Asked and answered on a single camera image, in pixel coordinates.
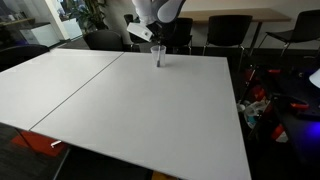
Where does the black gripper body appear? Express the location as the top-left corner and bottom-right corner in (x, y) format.
(146, 20), (175, 43)

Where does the black and silver marker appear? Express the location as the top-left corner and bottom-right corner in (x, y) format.
(155, 41), (162, 68)

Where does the clear plastic measuring cup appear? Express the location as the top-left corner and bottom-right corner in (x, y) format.
(150, 44), (167, 68)

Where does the green potted plant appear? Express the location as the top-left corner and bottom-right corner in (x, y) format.
(70, 0), (110, 33)

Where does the brown wooden table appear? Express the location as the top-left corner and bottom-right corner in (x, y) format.
(178, 7), (292, 58)

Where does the white low cabinet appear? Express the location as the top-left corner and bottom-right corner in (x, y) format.
(19, 22), (61, 48)

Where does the orange clamp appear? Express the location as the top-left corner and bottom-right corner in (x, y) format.
(289, 101), (310, 112)

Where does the white lamp shade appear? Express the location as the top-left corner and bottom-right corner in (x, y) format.
(308, 67), (320, 90)

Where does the black side table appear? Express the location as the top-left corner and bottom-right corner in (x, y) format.
(266, 66), (320, 171)

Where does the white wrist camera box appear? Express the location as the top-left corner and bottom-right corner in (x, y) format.
(126, 22), (155, 43)

